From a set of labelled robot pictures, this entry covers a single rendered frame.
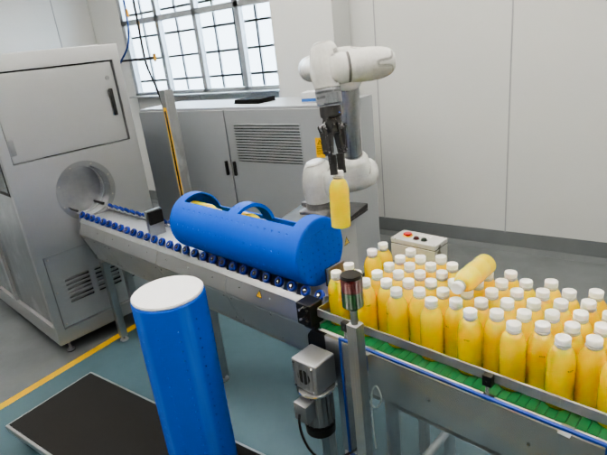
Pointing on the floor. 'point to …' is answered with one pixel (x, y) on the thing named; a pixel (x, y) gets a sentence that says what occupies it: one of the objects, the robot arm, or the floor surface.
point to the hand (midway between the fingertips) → (337, 164)
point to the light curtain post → (175, 141)
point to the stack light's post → (357, 352)
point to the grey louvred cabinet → (253, 155)
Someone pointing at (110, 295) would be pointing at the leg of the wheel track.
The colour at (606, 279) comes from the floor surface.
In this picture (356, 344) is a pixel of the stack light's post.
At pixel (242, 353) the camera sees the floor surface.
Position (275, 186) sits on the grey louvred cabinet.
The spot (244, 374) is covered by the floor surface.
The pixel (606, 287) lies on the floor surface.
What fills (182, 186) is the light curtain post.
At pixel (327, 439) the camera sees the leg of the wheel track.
